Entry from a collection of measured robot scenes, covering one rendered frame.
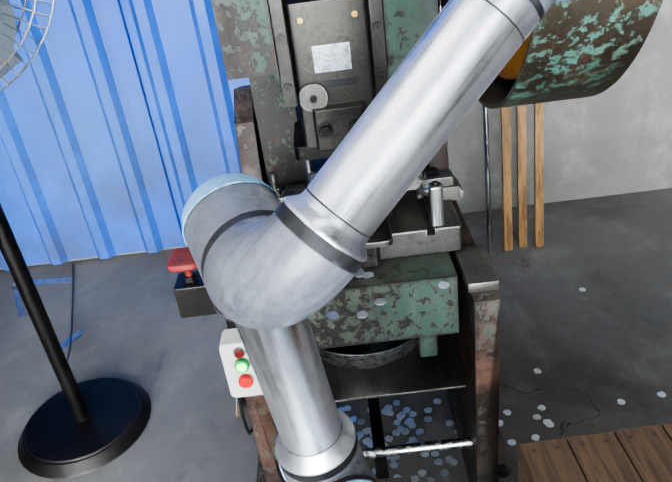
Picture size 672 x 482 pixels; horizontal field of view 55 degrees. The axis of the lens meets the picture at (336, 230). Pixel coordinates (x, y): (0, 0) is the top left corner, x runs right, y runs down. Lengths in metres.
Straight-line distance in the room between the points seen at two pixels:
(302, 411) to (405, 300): 0.53
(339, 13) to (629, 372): 1.37
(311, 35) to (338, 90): 0.12
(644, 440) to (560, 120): 1.64
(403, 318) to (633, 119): 1.79
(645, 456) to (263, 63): 1.02
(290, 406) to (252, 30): 0.67
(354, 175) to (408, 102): 0.08
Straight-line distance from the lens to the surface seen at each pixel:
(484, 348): 1.35
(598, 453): 1.39
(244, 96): 1.72
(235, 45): 1.21
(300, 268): 0.56
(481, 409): 1.46
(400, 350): 1.53
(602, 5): 1.02
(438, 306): 1.34
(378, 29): 1.20
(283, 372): 0.80
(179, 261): 1.26
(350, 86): 1.27
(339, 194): 0.56
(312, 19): 1.24
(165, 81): 2.55
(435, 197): 1.32
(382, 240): 1.17
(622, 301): 2.37
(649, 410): 2.00
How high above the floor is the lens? 1.38
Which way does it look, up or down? 30 degrees down
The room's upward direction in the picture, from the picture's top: 8 degrees counter-clockwise
